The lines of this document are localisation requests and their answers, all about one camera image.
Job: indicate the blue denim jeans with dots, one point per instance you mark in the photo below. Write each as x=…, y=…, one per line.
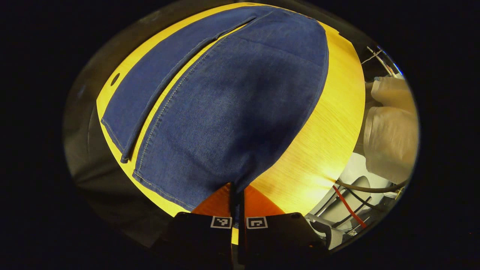
x=225, y=112

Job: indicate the white plastic base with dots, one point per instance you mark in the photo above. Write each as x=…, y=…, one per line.
x=365, y=174

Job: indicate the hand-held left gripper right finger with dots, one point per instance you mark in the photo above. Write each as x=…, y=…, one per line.
x=277, y=236

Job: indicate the person's beige trousers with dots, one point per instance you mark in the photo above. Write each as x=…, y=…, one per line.
x=390, y=138

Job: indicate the metal rod frame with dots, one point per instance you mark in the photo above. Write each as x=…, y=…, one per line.
x=382, y=62

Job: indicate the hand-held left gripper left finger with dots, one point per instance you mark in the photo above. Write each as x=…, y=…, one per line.
x=195, y=236

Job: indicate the black round table grommet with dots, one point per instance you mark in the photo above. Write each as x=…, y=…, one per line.
x=115, y=78

